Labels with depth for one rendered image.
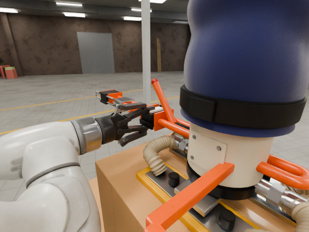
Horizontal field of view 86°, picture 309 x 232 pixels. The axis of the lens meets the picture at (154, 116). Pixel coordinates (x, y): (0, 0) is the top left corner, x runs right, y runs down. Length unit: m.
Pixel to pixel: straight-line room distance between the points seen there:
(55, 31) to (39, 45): 1.56
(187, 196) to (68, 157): 0.25
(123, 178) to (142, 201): 0.10
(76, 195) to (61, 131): 0.14
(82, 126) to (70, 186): 0.14
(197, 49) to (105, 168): 0.42
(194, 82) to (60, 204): 0.30
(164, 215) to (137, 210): 0.19
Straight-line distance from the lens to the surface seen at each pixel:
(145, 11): 3.63
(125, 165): 0.55
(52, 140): 0.40
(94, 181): 1.36
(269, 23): 0.29
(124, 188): 0.48
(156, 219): 0.24
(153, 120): 0.52
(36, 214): 0.32
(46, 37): 15.21
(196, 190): 0.28
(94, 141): 0.44
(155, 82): 0.54
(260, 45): 0.28
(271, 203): 0.43
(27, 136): 0.42
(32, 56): 15.43
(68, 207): 0.33
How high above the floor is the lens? 1.39
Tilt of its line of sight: 20 degrees down
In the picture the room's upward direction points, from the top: straight up
